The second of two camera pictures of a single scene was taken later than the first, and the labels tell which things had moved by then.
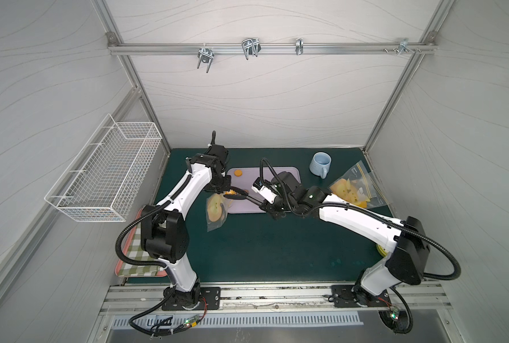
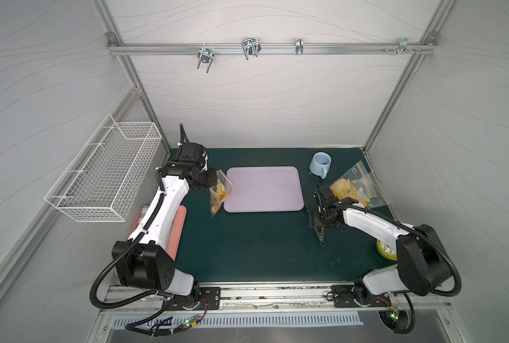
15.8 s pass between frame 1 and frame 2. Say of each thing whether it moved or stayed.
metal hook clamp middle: stayed
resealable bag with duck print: moved
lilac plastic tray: stayed
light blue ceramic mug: stayed
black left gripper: moved
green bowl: stayed
